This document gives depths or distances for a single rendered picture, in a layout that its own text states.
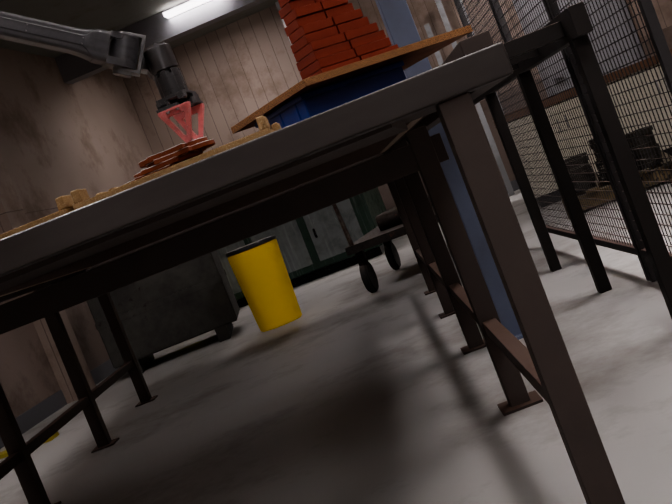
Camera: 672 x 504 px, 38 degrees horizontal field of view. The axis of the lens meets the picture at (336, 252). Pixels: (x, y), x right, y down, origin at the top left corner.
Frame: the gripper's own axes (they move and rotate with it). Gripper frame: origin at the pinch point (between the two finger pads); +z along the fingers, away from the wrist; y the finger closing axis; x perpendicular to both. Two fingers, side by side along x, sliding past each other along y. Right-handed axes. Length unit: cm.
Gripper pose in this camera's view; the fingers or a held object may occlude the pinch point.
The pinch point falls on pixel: (193, 138)
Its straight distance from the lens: 205.8
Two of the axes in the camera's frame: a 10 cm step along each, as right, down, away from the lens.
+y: -1.0, 1.1, -9.9
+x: 9.2, -3.7, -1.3
